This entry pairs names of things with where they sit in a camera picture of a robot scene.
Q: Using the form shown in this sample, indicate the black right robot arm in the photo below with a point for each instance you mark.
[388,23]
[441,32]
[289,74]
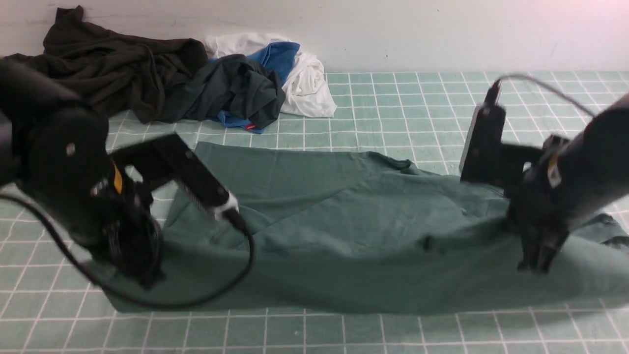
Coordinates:
[569,183]

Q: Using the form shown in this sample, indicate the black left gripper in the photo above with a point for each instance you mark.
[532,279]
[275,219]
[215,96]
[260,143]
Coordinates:
[134,239]

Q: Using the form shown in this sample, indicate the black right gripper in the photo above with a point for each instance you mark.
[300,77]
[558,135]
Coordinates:
[533,212]

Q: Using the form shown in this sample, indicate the blue garment with red tag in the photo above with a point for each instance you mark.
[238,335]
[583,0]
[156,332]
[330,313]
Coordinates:
[277,56]

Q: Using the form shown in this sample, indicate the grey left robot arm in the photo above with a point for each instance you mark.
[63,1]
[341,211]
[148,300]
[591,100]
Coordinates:
[59,159]

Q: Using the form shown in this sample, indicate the green checkered tablecloth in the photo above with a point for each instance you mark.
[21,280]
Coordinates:
[48,308]

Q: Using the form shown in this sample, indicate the white crumpled garment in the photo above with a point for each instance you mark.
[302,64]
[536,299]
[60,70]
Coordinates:
[306,88]

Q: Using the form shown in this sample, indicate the dark grey crumpled garment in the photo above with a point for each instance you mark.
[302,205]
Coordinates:
[207,92]

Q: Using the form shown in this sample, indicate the dark olive crumpled garment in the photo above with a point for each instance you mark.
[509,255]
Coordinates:
[114,72]

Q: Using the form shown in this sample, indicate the green long-sleeve top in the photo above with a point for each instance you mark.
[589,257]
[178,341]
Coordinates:
[362,233]

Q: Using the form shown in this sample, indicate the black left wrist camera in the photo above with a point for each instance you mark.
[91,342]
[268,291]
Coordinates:
[167,158]

